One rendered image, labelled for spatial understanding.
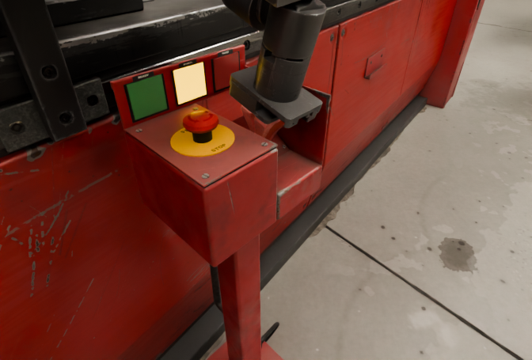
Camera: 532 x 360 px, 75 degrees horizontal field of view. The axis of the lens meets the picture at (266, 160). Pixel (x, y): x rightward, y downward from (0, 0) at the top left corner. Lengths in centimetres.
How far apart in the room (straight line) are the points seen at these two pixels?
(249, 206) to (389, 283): 94
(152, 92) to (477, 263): 126
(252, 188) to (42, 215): 28
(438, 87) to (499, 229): 112
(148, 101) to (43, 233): 22
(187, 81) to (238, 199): 18
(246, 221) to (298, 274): 85
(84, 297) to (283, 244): 77
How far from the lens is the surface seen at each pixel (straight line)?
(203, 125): 37
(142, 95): 44
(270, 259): 121
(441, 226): 154
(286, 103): 40
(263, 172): 38
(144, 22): 52
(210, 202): 34
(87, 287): 63
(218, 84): 50
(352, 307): 119
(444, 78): 245
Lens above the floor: 98
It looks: 35 degrees down
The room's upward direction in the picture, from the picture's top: straight up
